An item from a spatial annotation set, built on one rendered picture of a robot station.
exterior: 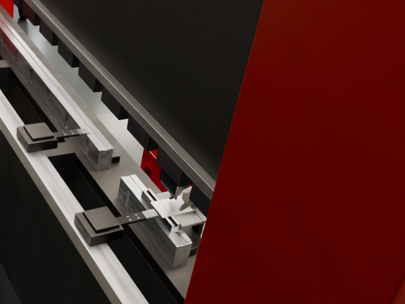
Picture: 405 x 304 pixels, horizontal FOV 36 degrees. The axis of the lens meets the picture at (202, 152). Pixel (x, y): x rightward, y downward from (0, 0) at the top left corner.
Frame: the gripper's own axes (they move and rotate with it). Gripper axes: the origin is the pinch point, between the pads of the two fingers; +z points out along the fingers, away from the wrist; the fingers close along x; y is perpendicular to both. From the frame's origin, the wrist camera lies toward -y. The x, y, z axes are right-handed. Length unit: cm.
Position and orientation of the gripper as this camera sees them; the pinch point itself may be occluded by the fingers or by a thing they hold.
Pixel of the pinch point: (178, 202)
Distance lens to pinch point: 206.8
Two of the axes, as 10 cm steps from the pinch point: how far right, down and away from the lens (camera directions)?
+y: -5.0, -4.0, -7.6
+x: 5.5, 5.4, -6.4
